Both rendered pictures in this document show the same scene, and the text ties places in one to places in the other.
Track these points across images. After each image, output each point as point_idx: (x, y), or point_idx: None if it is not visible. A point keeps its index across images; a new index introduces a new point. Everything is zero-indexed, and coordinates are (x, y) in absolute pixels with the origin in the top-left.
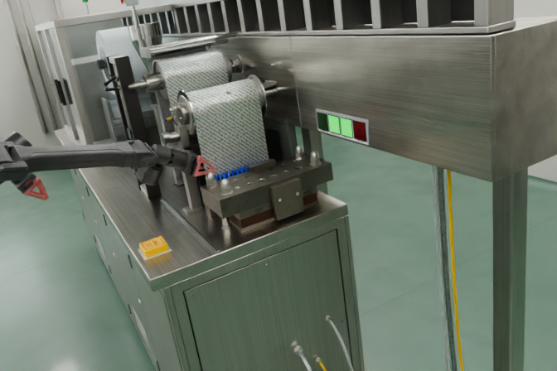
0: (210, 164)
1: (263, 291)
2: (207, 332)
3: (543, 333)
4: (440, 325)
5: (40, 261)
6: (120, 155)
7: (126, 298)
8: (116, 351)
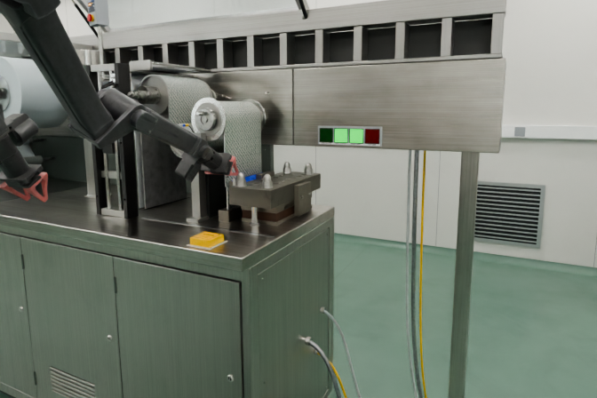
0: (236, 166)
1: (295, 279)
2: (266, 321)
3: (402, 322)
4: (336, 333)
5: None
6: (193, 138)
7: (26, 367)
8: None
